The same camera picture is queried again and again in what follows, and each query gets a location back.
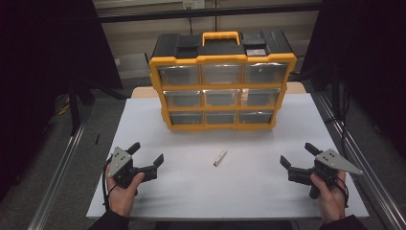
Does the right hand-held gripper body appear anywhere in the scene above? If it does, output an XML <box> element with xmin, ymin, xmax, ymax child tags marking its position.
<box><xmin>307</xmin><ymin>149</ymin><xmax>364</xmax><ymax>200</ymax></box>

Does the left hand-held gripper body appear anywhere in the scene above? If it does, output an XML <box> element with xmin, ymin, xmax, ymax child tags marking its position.
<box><xmin>105</xmin><ymin>146</ymin><xmax>146</xmax><ymax>190</ymax></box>

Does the clear plastic drawer bin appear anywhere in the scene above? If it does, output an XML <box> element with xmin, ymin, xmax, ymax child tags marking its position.
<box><xmin>169</xmin><ymin>111</ymin><xmax>203</xmax><ymax>126</ymax></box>

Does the small white stick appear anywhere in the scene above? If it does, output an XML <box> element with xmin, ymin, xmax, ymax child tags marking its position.
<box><xmin>213</xmin><ymin>149</ymin><xmax>228</xmax><ymax>168</ymax></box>

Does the yellow and black organizer cabinet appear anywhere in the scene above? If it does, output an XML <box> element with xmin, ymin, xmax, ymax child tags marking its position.
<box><xmin>148</xmin><ymin>30</ymin><xmax>298</xmax><ymax>132</ymax></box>

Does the person's left hand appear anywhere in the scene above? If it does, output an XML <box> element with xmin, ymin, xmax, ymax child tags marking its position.
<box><xmin>105</xmin><ymin>162</ymin><xmax>146</xmax><ymax>219</ymax></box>

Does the person's right hand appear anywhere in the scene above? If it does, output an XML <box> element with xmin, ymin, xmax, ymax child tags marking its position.
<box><xmin>309</xmin><ymin>170</ymin><xmax>350</xmax><ymax>224</ymax></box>

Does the light wooden table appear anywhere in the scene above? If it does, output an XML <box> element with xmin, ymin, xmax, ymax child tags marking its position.
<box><xmin>131</xmin><ymin>81</ymin><xmax>308</xmax><ymax>100</ymax></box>

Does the black metal stand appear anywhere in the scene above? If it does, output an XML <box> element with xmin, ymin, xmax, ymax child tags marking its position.
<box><xmin>67</xmin><ymin>79</ymin><xmax>97</xmax><ymax>137</ymax></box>

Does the group of clear plastic drawers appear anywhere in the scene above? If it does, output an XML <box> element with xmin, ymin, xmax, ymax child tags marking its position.
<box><xmin>158</xmin><ymin>62</ymin><xmax>288</xmax><ymax>126</ymax></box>

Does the black curtain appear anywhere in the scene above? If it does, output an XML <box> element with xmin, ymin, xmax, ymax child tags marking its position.
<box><xmin>0</xmin><ymin>0</ymin><xmax>124</xmax><ymax>203</ymax></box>
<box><xmin>301</xmin><ymin>0</ymin><xmax>406</xmax><ymax>158</ymax></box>

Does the black horizontal bar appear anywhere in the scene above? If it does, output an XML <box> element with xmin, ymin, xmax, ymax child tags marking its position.
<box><xmin>97</xmin><ymin>2</ymin><xmax>323</xmax><ymax>24</ymax></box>

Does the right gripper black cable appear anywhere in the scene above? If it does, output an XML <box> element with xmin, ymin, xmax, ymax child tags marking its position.
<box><xmin>333</xmin><ymin>176</ymin><xmax>350</xmax><ymax>209</ymax></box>

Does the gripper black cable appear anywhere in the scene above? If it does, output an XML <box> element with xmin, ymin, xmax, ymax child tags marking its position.
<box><xmin>333</xmin><ymin>176</ymin><xmax>350</xmax><ymax>209</ymax></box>
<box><xmin>101</xmin><ymin>161</ymin><xmax>118</xmax><ymax>213</ymax></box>

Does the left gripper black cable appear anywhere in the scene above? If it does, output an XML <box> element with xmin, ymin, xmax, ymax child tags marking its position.
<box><xmin>101</xmin><ymin>161</ymin><xmax>118</xmax><ymax>213</ymax></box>

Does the metal floor rail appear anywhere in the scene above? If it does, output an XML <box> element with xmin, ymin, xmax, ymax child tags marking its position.
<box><xmin>26</xmin><ymin>121</ymin><xmax>88</xmax><ymax>230</ymax></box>
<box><xmin>313</xmin><ymin>91</ymin><xmax>406</xmax><ymax>230</ymax></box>

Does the yellow floor cable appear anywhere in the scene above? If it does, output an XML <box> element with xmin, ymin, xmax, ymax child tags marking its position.
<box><xmin>56</xmin><ymin>95</ymin><xmax>72</xmax><ymax>117</ymax></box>

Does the black wall cable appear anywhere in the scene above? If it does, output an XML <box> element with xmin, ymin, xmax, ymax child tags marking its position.
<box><xmin>187</xmin><ymin>8</ymin><xmax>195</xmax><ymax>36</ymax></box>

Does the white wall socket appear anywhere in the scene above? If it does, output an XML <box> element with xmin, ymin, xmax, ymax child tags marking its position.
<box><xmin>182</xmin><ymin>0</ymin><xmax>206</xmax><ymax>10</ymax></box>

